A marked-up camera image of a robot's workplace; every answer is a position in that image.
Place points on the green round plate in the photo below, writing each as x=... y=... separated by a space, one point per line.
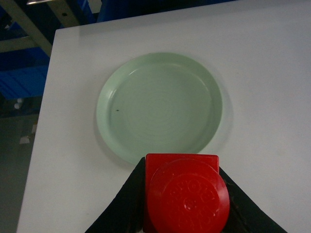
x=159 y=103

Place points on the red toy block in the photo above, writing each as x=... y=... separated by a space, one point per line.
x=184 y=193

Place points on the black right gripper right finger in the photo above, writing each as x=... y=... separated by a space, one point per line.
x=244 y=215

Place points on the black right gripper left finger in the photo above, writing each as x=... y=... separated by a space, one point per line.
x=125 y=213

